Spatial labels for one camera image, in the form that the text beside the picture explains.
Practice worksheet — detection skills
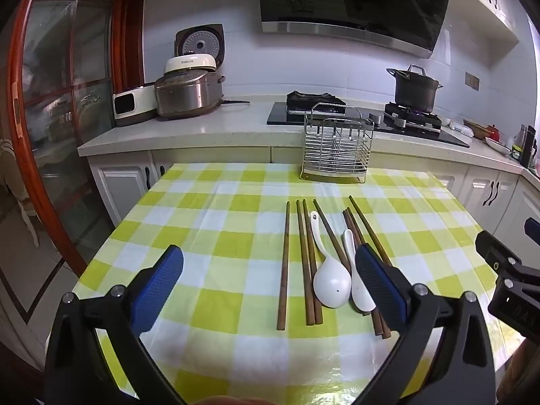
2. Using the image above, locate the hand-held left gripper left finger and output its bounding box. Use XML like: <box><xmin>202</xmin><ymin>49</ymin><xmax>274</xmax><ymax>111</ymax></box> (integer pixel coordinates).
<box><xmin>44</xmin><ymin>245</ymin><xmax>185</xmax><ymax>405</ymax></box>

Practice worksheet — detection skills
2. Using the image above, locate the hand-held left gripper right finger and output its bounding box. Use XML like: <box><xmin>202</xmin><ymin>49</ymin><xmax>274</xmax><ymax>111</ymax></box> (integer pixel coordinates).
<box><xmin>354</xmin><ymin>245</ymin><xmax>496</xmax><ymax>405</ymax></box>

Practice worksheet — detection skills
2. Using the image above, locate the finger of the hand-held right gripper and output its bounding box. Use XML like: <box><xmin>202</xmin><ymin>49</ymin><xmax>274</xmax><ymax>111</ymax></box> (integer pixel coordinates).
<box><xmin>475</xmin><ymin>231</ymin><xmax>521</xmax><ymax>277</ymax></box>
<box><xmin>524</xmin><ymin>217</ymin><xmax>540</xmax><ymax>245</ymax></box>

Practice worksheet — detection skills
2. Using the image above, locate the small white ceramic spoon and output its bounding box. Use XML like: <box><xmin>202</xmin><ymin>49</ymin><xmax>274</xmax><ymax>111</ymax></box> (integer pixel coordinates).
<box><xmin>342</xmin><ymin>229</ymin><xmax>377</xmax><ymax>314</ymax></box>

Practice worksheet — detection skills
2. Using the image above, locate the large white ceramic spoon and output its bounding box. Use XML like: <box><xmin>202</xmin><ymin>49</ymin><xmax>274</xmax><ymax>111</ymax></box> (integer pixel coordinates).
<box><xmin>310</xmin><ymin>211</ymin><xmax>352</xmax><ymax>308</ymax></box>

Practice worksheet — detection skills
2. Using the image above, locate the steel wire utensil rack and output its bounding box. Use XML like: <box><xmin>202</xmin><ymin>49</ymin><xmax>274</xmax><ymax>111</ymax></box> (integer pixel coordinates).
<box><xmin>300</xmin><ymin>103</ymin><xmax>375</xmax><ymax>184</ymax></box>

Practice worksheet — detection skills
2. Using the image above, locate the white plate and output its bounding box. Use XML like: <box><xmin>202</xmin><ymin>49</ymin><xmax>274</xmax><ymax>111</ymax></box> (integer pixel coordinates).
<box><xmin>485</xmin><ymin>136</ymin><xmax>513</xmax><ymax>155</ymax></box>

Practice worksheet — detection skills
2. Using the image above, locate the green checked tablecloth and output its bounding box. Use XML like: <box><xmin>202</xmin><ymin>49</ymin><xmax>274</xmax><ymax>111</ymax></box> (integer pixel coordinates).
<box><xmin>72</xmin><ymin>162</ymin><xmax>519</xmax><ymax>405</ymax></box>

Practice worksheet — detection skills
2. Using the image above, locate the white package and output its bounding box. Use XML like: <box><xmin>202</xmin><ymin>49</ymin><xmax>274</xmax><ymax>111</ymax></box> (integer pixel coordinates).
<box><xmin>448</xmin><ymin>119</ymin><xmax>474</xmax><ymax>136</ymax></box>

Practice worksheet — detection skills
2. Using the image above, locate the black burner grate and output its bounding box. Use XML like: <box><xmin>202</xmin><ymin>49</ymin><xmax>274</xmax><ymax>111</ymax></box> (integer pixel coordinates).
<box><xmin>385</xmin><ymin>102</ymin><xmax>443</xmax><ymax>129</ymax></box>
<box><xmin>287</xmin><ymin>90</ymin><xmax>347</xmax><ymax>114</ymax></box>

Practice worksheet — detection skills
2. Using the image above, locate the white stone countertop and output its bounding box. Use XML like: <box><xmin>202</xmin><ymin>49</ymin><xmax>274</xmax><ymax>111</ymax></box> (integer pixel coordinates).
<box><xmin>78</xmin><ymin>95</ymin><xmax>540</xmax><ymax>178</ymax></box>

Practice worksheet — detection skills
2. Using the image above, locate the black stock pot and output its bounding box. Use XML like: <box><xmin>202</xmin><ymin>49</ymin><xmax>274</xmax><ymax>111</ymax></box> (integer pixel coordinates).
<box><xmin>387</xmin><ymin>64</ymin><xmax>443</xmax><ymax>114</ymax></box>

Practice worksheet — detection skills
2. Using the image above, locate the white box appliance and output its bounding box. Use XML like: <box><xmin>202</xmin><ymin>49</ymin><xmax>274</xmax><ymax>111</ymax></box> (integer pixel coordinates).
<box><xmin>113</xmin><ymin>84</ymin><xmax>159</xmax><ymax>127</ymax></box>

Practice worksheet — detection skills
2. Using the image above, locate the stainless steel cooker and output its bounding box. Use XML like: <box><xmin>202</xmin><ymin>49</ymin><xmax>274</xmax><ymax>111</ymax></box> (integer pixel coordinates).
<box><xmin>154</xmin><ymin>72</ymin><xmax>226</xmax><ymax>119</ymax></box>

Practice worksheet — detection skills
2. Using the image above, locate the black glass gas stove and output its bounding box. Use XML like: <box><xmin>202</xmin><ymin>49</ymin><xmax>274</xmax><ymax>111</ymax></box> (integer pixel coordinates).
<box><xmin>267</xmin><ymin>100</ymin><xmax>471</xmax><ymax>148</ymax></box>

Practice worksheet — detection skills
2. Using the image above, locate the beige chair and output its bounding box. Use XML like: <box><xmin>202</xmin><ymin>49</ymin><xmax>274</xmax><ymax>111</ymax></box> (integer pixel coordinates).
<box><xmin>0</xmin><ymin>138</ymin><xmax>41</xmax><ymax>249</ymax></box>

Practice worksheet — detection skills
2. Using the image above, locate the white rice cooker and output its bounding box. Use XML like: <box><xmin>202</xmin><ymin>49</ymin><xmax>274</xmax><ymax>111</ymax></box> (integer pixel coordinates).
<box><xmin>164</xmin><ymin>24</ymin><xmax>223</xmax><ymax>74</ymax></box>

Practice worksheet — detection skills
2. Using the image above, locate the red framed glass door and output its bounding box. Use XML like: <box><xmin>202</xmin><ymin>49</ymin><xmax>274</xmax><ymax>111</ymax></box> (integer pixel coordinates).
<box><xmin>7</xmin><ymin>0</ymin><xmax>146</xmax><ymax>277</ymax></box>

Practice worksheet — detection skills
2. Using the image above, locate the black range hood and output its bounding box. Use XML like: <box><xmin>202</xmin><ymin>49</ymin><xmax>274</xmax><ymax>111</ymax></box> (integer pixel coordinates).
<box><xmin>257</xmin><ymin>0</ymin><xmax>454</xmax><ymax>59</ymax></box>

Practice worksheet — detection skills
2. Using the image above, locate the white wall cabinet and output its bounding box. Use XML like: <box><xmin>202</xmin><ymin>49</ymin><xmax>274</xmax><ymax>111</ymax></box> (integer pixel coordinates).
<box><xmin>451</xmin><ymin>0</ymin><xmax>520</xmax><ymax>67</ymax></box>

